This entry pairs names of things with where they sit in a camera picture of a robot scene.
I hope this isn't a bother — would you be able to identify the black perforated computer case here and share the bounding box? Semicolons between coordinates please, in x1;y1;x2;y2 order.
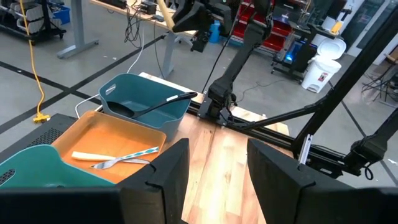
0;113;78;162

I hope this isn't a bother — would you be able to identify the black shelf cart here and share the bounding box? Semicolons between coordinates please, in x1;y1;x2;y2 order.
0;0;68;44

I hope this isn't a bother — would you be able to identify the yellow extension cable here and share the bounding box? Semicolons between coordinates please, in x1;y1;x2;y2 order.
18;0;51;124

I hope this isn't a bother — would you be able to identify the black ladle with white label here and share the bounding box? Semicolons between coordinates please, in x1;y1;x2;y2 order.
107;91;198;119

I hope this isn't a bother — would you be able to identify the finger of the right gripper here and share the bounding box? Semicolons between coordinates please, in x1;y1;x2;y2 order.
172;1;216;34

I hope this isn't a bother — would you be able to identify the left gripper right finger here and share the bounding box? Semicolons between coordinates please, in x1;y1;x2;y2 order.
247;138;354;224

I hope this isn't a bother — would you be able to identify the red tool cabinet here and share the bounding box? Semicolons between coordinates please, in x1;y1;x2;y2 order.
231;0;294;53

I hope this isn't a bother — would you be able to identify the light teal plastic bin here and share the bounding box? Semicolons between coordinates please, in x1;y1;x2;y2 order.
0;144;116;189

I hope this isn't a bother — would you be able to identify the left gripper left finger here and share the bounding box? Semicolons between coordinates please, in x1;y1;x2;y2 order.
115;138;191;224

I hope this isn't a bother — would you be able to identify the black cart with blue light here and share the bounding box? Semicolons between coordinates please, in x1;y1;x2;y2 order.
273;30;318;77

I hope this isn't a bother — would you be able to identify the white trash bin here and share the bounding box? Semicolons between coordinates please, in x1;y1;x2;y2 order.
300;37;347;94

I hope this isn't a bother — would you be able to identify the orange plastic bin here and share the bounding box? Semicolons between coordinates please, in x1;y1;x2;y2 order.
51;110;167;184

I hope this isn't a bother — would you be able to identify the blue storage bin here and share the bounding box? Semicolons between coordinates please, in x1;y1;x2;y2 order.
51;4;71;26

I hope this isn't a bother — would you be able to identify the blue bottle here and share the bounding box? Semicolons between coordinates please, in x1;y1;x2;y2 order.
208;20;222;44

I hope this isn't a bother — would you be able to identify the white floor cable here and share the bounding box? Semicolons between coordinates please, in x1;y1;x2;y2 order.
74;26;146;119

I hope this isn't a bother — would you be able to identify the grey metal desk leg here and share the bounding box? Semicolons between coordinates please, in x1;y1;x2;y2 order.
161;30;193;80
55;0;100;60

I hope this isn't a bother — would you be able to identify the teal-white patterned handle knife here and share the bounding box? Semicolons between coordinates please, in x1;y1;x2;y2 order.
91;146;160;170

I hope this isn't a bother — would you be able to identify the dark blue-teal plastic bin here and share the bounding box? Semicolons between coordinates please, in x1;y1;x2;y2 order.
98;73;192;142

